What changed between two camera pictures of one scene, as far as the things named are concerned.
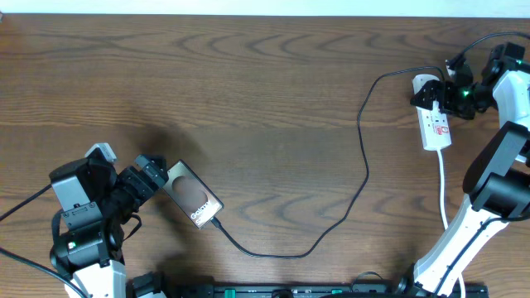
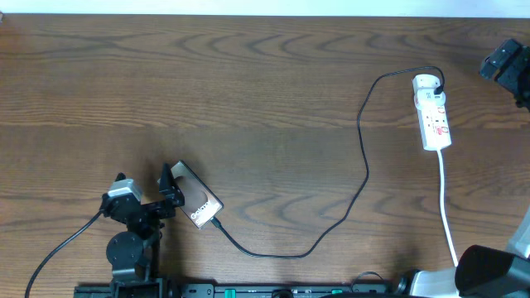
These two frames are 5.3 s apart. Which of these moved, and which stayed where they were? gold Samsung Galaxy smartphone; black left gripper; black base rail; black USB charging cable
Moved: black left gripper
Stayed: black USB charging cable; black base rail; gold Samsung Galaxy smartphone
